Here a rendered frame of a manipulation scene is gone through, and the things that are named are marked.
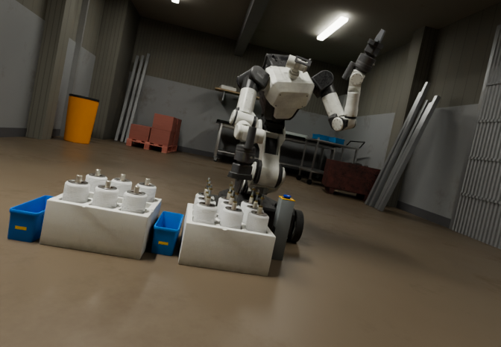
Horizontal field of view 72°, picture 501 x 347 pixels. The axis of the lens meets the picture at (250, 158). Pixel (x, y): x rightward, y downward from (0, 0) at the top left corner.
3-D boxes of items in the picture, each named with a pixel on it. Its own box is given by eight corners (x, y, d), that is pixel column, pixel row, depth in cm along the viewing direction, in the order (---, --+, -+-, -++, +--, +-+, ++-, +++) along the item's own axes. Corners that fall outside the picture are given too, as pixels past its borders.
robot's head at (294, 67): (285, 66, 191) (291, 52, 184) (303, 72, 191) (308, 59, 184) (282, 72, 186) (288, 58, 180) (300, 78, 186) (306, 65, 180)
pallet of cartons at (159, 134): (176, 151, 809) (182, 120, 805) (171, 154, 686) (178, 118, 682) (137, 143, 796) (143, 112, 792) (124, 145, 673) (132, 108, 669)
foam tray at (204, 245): (180, 236, 182) (187, 202, 181) (252, 247, 188) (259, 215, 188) (177, 264, 143) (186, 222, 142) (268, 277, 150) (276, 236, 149)
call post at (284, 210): (266, 254, 181) (278, 196, 180) (279, 255, 182) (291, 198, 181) (269, 259, 174) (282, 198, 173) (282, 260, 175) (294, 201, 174)
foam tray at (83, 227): (77, 219, 173) (83, 184, 173) (155, 233, 178) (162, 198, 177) (38, 244, 135) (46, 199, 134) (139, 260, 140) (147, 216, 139)
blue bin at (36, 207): (41, 219, 162) (45, 195, 162) (65, 223, 164) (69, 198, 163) (2, 239, 133) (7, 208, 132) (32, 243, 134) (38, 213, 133)
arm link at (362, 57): (388, 48, 179) (376, 69, 183) (373, 39, 183) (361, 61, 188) (382, 44, 168) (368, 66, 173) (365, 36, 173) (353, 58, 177)
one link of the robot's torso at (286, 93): (242, 94, 220) (256, 45, 194) (291, 95, 231) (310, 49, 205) (253, 127, 203) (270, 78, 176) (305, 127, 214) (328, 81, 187)
